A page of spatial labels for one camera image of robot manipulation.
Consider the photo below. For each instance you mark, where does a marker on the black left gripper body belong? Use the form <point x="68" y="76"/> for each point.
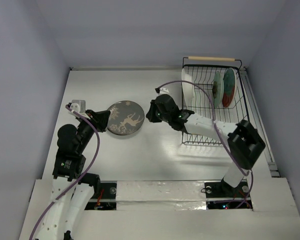
<point x="87" y="129"/>

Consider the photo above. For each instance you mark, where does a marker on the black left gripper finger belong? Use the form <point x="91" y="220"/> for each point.
<point x="102" y="124"/>
<point x="94" y="115"/>

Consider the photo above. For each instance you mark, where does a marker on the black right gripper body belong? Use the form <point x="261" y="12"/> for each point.
<point x="154" y="110"/>

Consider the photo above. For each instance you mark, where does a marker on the dark reindeer plate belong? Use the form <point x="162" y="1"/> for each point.
<point x="126" y="117"/>

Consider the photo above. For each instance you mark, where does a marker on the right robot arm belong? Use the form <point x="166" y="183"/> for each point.
<point x="240" y="140"/>

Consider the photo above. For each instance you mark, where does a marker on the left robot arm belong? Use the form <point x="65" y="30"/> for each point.
<point x="72" y="185"/>

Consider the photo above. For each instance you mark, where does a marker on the teal green plate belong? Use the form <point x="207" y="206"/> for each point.
<point x="217" y="89"/>

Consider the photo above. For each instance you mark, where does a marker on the teal and red plate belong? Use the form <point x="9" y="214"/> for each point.
<point x="230" y="86"/>

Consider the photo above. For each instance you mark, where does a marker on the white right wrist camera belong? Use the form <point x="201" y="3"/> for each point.
<point x="162" y="91"/>

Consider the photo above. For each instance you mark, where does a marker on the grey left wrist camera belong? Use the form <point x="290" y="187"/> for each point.
<point x="78" y="106"/>

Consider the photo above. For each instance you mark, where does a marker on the black wire dish rack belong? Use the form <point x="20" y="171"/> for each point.
<point x="202" y="71"/>

